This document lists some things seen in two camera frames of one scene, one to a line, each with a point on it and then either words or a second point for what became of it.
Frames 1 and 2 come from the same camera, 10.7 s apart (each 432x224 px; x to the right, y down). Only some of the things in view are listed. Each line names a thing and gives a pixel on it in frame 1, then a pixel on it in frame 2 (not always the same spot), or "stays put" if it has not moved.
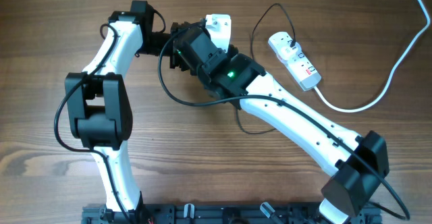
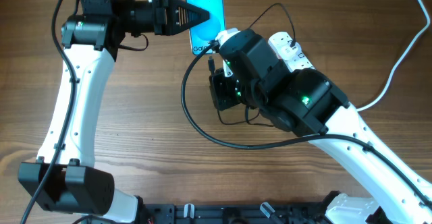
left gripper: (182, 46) to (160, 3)
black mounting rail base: (217, 214) stays put
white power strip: (299, 66) stays put
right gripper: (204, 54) to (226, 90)
